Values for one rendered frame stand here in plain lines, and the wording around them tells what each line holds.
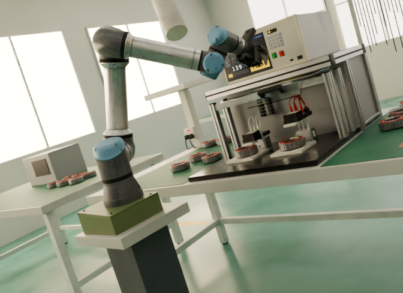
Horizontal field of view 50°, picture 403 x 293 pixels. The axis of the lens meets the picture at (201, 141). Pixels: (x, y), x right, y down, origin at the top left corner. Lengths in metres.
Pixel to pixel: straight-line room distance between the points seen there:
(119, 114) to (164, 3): 1.67
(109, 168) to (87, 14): 6.08
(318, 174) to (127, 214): 0.69
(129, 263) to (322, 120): 1.08
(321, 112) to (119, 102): 0.94
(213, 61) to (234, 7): 8.05
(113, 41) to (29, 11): 5.47
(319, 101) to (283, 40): 0.33
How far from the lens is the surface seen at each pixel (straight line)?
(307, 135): 2.00
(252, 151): 1.99
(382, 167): 1.51
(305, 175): 1.62
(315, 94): 2.09
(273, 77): 1.99
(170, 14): 3.20
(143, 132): 7.62
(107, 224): 1.56
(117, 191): 1.62
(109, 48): 1.58
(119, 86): 1.71
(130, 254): 1.63
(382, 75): 8.43
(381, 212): 2.64
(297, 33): 1.95
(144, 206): 1.61
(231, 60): 2.13
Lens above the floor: 1.14
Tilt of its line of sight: 7 degrees down
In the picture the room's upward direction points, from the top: 17 degrees counter-clockwise
